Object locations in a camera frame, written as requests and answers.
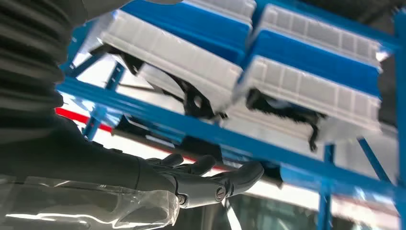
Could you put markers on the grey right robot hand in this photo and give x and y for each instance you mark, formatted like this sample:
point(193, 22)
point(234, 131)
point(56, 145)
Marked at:
point(79, 165)

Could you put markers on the blue metal shelf rack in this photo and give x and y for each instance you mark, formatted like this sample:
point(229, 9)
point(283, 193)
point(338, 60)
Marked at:
point(222, 136)

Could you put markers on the long black plastic part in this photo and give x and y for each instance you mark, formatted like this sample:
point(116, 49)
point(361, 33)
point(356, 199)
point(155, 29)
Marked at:
point(285, 111)

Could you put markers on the red barrier belt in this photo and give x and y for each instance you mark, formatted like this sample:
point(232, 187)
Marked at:
point(73, 116)

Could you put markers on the white car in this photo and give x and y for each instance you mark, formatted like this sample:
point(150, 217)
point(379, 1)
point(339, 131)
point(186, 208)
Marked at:
point(101, 73)

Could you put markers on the white plastic bin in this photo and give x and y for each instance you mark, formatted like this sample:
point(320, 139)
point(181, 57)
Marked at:
point(317, 28)
point(301, 85)
point(177, 63)
point(228, 9)

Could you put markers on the blue plastic bin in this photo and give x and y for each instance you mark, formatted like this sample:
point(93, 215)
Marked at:
point(196, 28)
point(317, 60)

